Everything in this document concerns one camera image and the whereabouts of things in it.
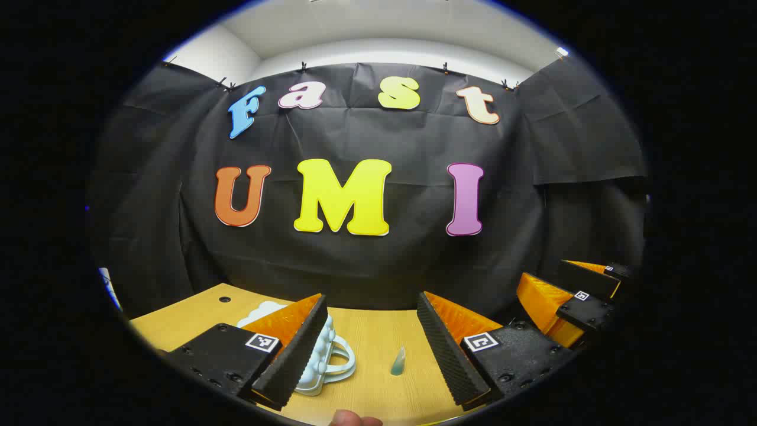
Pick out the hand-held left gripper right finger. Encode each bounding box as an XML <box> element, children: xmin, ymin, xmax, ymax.
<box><xmin>416</xmin><ymin>290</ymin><xmax>577</xmax><ymax>410</ymax></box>

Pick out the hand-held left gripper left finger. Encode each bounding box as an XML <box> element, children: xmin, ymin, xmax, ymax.
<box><xmin>169</xmin><ymin>293</ymin><xmax>329</xmax><ymax>412</ymax></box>

